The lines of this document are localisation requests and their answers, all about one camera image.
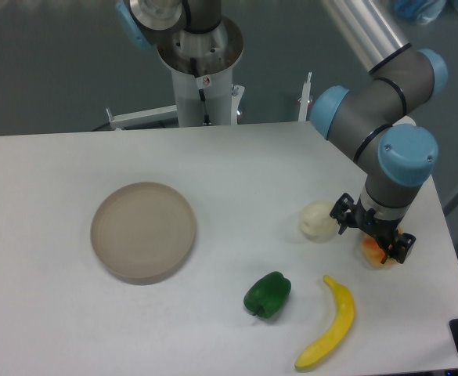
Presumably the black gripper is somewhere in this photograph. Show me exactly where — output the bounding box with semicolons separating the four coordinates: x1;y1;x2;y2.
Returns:
330;193;416;264

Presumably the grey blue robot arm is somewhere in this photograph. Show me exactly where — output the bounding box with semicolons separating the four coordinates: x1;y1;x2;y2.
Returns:
116;1;448;263

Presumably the yellow banana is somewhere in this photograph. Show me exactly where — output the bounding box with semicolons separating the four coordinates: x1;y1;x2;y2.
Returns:
294;275;356;371

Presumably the orange yellow fruit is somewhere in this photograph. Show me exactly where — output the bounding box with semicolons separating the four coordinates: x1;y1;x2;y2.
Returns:
360;235;397;269

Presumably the white garlic bulb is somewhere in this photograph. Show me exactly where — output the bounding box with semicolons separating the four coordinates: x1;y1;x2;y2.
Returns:
299;200;337;241

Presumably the green bell pepper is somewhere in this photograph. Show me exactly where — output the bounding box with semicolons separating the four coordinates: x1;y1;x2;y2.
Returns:
243;271;291;319

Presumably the blue plastic bag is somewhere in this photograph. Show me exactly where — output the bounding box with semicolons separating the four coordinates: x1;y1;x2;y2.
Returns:
389;0;447;25

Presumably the beige round plate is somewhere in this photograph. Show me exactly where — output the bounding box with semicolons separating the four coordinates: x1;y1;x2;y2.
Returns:
90;182;197;285

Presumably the white mounting bracket right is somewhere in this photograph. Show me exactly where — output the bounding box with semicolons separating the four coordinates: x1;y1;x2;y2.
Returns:
298;71;312;121

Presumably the white mounting bracket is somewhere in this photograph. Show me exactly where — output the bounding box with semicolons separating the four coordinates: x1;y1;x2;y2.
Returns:
106;105;177;130
298;71;312;121

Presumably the black cable on pedestal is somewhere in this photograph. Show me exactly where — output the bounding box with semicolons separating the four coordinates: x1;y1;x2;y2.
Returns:
189;57;211;126

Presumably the white mounting bracket left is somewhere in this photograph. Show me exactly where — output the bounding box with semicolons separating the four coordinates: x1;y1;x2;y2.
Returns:
106;105;177;130

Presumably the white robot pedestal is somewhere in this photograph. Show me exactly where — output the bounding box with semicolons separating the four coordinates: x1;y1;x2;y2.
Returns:
158;16;243;127

